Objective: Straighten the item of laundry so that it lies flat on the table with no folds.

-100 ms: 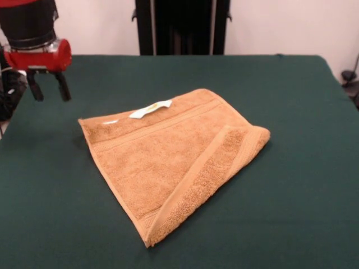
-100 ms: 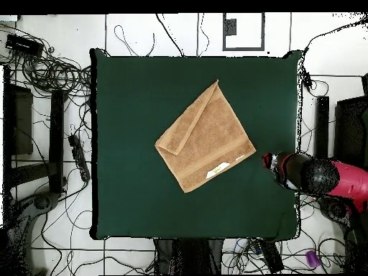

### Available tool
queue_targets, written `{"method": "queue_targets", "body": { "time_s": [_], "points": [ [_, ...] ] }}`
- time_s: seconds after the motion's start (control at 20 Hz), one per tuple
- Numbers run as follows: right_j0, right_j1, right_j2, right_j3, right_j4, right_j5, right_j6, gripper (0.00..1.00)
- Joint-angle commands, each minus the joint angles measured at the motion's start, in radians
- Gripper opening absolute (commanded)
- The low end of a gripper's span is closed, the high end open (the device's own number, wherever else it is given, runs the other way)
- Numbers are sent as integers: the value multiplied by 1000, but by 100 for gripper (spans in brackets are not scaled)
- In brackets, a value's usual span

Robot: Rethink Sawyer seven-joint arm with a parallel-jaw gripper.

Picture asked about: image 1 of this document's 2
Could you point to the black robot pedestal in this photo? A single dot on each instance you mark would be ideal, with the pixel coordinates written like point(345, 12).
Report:
point(179, 28)

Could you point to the tan terry towel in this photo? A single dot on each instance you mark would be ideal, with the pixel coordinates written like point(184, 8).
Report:
point(168, 162)

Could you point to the dark green table cloth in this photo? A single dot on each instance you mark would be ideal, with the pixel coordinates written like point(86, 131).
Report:
point(280, 210)

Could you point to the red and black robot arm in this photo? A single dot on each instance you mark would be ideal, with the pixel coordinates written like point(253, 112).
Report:
point(25, 19)

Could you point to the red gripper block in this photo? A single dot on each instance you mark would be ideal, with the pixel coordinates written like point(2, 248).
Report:
point(39, 60)

